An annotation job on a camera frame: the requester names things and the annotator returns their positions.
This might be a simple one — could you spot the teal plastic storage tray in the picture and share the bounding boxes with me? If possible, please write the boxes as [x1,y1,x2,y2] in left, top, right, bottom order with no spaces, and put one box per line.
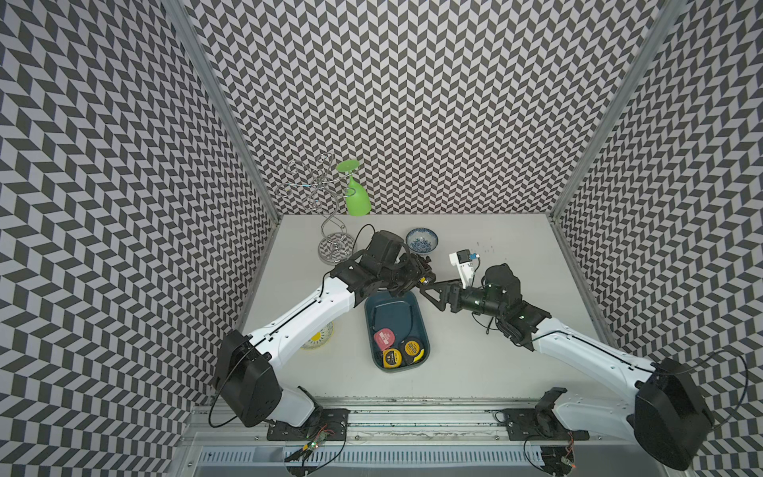
[365,291,431,373]

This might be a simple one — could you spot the blue white ceramic bowl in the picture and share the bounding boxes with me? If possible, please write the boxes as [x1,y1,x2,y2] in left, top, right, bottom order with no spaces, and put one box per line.
[405,228,439,254]

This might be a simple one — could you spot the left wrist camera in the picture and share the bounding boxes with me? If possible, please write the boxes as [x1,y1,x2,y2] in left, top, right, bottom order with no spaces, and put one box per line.
[361,231,403,268]

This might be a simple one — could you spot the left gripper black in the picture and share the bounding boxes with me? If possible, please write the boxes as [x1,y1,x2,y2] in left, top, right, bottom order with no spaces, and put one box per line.
[378,251,432,297]

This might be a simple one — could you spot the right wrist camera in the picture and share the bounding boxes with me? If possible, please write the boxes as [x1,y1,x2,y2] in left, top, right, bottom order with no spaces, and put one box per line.
[449,250,481,288]

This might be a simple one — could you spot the yellow black tape measure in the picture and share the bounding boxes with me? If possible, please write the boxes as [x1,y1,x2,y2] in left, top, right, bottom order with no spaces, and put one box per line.
[401,338,425,366]

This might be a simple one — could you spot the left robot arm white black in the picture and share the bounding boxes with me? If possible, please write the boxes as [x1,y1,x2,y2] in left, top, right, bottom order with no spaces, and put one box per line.
[213,252,435,427]

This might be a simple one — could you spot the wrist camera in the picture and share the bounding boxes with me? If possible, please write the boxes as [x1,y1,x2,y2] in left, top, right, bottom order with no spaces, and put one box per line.
[361,231,403,268]
[449,250,481,288]

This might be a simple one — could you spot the pink tape measure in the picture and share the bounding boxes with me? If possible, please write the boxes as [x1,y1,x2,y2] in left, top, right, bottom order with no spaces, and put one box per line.
[373,328,397,352]

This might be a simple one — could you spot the green plastic cup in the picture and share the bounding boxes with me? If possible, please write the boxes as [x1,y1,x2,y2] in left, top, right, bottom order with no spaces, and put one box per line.
[336,159,372,217]

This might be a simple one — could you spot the yellow tape measure front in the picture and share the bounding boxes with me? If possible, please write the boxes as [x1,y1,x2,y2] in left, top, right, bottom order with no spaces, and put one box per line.
[383,348,403,369]

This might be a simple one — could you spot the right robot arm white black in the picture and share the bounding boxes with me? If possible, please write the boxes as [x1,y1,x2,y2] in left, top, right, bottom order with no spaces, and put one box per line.
[419,264,715,471]

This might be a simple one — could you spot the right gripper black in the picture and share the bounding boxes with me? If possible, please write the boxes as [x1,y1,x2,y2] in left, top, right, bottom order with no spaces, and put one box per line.
[419,277,504,318]

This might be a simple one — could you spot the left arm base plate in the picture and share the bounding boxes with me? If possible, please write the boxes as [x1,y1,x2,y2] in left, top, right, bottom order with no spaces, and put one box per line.
[266,409,350,442]

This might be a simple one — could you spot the yellow patterned small bowl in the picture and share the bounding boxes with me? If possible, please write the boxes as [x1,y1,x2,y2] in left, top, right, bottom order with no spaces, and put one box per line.
[302,324,334,350]

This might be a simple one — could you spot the chrome wire cup stand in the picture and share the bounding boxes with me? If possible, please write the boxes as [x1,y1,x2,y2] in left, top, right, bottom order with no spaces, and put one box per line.
[283,153,356,266]

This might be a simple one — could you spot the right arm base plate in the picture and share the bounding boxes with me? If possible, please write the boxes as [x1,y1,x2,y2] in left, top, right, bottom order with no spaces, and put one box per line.
[497,407,590,441]

